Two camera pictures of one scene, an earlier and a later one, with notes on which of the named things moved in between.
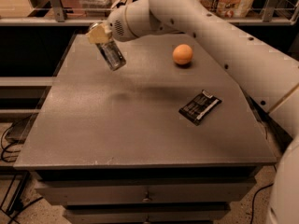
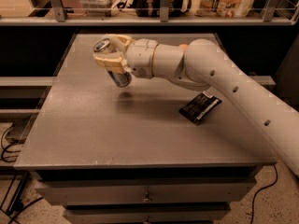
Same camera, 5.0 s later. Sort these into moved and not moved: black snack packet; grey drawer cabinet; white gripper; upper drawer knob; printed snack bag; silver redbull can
Moved: silver redbull can; white gripper
Not moved: grey drawer cabinet; upper drawer knob; black snack packet; printed snack bag
